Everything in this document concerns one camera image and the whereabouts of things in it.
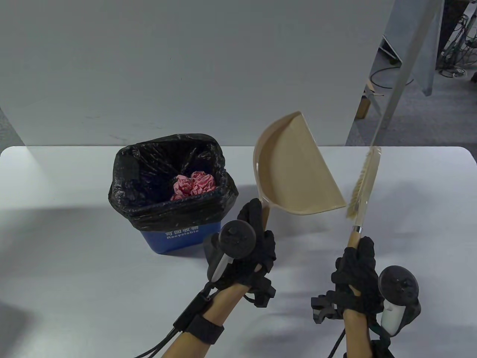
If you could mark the person's right hand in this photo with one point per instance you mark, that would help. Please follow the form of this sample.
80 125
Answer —
357 276

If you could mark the person's left hand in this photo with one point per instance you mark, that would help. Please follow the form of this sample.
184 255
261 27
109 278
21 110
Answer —
261 253

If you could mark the blue recycling bin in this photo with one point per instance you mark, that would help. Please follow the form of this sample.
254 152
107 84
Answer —
179 242

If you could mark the beige plastic dustpan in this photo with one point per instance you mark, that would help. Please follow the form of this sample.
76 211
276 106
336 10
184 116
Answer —
298 175

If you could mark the pile of pink paper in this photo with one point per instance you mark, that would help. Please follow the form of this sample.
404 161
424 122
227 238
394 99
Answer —
197 182

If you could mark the black plastic trash bag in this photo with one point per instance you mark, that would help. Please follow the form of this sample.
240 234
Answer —
149 175

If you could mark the person's left forearm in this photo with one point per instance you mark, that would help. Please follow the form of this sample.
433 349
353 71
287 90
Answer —
223 305

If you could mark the person's right forearm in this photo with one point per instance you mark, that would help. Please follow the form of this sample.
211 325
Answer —
356 335

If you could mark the black handheld controller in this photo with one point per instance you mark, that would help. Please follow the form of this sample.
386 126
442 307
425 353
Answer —
397 285
236 238

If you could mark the white table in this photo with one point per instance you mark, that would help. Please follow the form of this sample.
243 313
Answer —
410 242

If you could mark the wooden block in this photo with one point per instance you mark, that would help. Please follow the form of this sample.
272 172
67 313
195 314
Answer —
362 108

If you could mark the white partition panel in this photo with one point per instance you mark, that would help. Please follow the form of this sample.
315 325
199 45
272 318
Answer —
186 67

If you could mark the grey metal pole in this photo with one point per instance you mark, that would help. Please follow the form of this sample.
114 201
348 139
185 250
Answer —
404 74

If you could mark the grey stand base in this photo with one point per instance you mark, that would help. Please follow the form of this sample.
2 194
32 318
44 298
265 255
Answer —
389 50

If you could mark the grey leaning board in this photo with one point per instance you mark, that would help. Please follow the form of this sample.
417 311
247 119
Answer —
428 56

